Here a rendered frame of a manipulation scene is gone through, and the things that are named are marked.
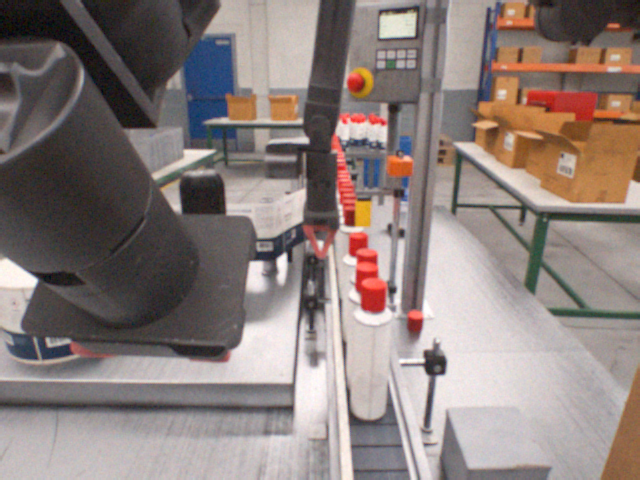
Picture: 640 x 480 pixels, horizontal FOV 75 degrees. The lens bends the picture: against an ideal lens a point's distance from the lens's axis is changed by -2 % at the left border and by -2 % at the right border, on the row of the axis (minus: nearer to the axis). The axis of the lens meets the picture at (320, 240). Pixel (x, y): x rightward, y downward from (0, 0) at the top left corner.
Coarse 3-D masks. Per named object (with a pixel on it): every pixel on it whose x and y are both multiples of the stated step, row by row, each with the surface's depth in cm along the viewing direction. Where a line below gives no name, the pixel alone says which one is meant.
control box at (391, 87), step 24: (384, 0) 80; (408, 0) 77; (360, 24) 84; (360, 48) 85; (384, 48) 82; (360, 72) 86; (384, 72) 84; (408, 72) 81; (360, 96) 88; (384, 96) 85; (408, 96) 82
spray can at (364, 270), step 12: (360, 264) 61; (372, 264) 61; (360, 276) 59; (372, 276) 59; (360, 288) 60; (348, 300) 61; (348, 312) 62; (348, 324) 62; (348, 336) 63; (348, 348) 64; (348, 360) 64; (348, 372) 65; (348, 384) 66
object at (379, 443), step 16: (336, 272) 107; (352, 416) 61; (384, 416) 61; (352, 432) 58; (368, 432) 58; (384, 432) 58; (352, 448) 56; (368, 448) 55; (384, 448) 55; (400, 448) 55; (352, 464) 53; (368, 464) 53; (384, 464) 53; (400, 464) 53
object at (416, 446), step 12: (396, 360) 60; (396, 372) 57; (396, 384) 55; (408, 396) 53; (408, 408) 51; (408, 420) 49; (408, 432) 48; (420, 444) 46; (420, 456) 44; (420, 468) 43
